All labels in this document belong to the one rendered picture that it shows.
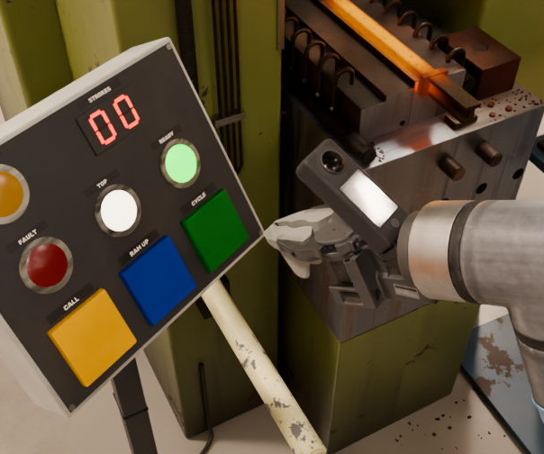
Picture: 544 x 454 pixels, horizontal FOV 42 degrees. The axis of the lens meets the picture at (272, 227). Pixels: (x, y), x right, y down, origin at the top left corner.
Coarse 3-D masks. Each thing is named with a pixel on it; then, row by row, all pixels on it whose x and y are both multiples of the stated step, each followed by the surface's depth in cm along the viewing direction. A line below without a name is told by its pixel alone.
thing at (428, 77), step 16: (336, 0) 128; (352, 16) 124; (368, 16) 124; (368, 32) 121; (384, 32) 120; (384, 48) 118; (400, 48) 117; (416, 64) 113; (432, 80) 109; (448, 80) 109; (432, 96) 111; (448, 96) 107; (464, 96) 106; (448, 112) 108; (464, 112) 106
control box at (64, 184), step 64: (128, 64) 78; (0, 128) 74; (64, 128) 73; (128, 128) 78; (192, 128) 85; (64, 192) 73; (128, 192) 78; (192, 192) 85; (0, 256) 69; (128, 256) 79; (192, 256) 85; (0, 320) 69; (128, 320) 79; (64, 384) 74
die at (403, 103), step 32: (288, 0) 132; (320, 0) 130; (352, 0) 131; (288, 32) 126; (320, 32) 124; (352, 32) 123; (352, 64) 116; (384, 64) 116; (448, 64) 116; (352, 96) 112; (384, 96) 111; (416, 96) 114; (384, 128) 115
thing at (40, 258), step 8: (40, 248) 71; (48, 248) 72; (56, 248) 73; (32, 256) 71; (40, 256) 71; (48, 256) 72; (56, 256) 72; (64, 256) 73; (32, 264) 71; (40, 264) 71; (48, 264) 72; (56, 264) 72; (64, 264) 73; (32, 272) 71; (40, 272) 71; (48, 272) 72; (56, 272) 72; (64, 272) 73; (32, 280) 71; (40, 280) 71; (48, 280) 72; (56, 280) 73
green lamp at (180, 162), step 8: (168, 152) 82; (176, 152) 83; (184, 152) 83; (192, 152) 84; (168, 160) 82; (176, 160) 83; (184, 160) 83; (192, 160) 84; (168, 168) 82; (176, 168) 83; (184, 168) 83; (192, 168) 84; (176, 176) 83; (184, 176) 83; (192, 176) 84
